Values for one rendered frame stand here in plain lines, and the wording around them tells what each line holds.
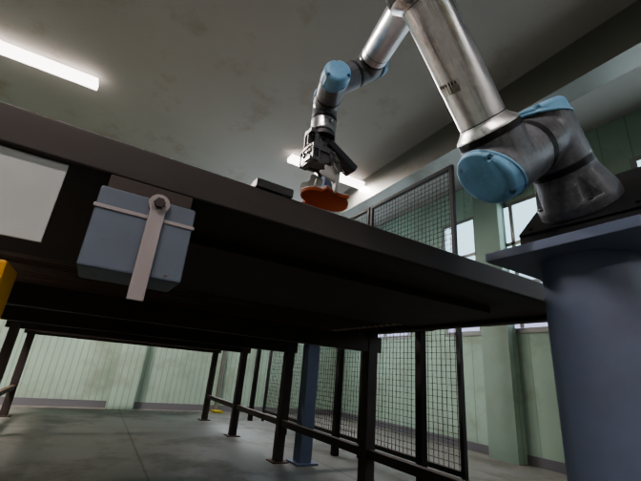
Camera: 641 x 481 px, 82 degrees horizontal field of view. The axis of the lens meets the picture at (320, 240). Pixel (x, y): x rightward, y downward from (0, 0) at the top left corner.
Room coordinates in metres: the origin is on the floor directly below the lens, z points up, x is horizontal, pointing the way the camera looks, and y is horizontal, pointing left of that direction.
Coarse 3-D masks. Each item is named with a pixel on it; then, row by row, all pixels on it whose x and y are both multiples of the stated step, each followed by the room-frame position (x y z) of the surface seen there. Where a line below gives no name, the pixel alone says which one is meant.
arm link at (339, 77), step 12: (336, 60) 0.76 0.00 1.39; (324, 72) 0.75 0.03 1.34; (336, 72) 0.75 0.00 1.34; (348, 72) 0.75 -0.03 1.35; (360, 72) 0.78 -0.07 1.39; (324, 84) 0.78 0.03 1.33; (336, 84) 0.76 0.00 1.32; (348, 84) 0.79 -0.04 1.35; (360, 84) 0.81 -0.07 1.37; (324, 96) 0.82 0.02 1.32; (336, 96) 0.81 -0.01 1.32
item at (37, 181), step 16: (0, 160) 0.44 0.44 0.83; (16, 160) 0.45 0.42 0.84; (32, 160) 0.45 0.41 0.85; (48, 160) 0.46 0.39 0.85; (0, 176) 0.44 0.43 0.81; (16, 176) 0.45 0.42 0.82; (32, 176) 0.46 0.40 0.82; (48, 176) 0.47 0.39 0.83; (64, 176) 0.47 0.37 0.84; (0, 192) 0.44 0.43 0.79; (16, 192) 0.45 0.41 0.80; (32, 192) 0.46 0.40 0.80; (48, 192) 0.47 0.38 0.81; (0, 208) 0.45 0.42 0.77; (16, 208) 0.46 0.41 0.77; (32, 208) 0.46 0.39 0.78; (48, 208) 0.47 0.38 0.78; (0, 224) 0.45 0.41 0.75; (16, 224) 0.46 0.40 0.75; (32, 224) 0.47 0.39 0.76; (32, 240) 0.47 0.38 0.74
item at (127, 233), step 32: (128, 192) 0.49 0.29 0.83; (160, 192) 0.53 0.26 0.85; (96, 224) 0.48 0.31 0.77; (128, 224) 0.50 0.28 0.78; (160, 224) 0.51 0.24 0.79; (192, 224) 0.54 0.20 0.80; (96, 256) 0.49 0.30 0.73; (128, 256) 0.50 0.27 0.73; (160, 256) 0.52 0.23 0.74; (160, 288) 0.60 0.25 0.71
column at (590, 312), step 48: (576, 240) 0.58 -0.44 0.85; (624, 240) 0.56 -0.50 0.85; (576, 288) 0.63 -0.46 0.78; (624, 288) 0.59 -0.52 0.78; (576, 336) 0.64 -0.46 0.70; (624, 336) 0.60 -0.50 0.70; (576, 384) 0.65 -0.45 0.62; (624, 384) 0.60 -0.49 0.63; (576, 432) 0.66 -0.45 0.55; (624, 432) 0.61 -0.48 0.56; (576, 480) 0.68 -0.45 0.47; (624, 480) 0.61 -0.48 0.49
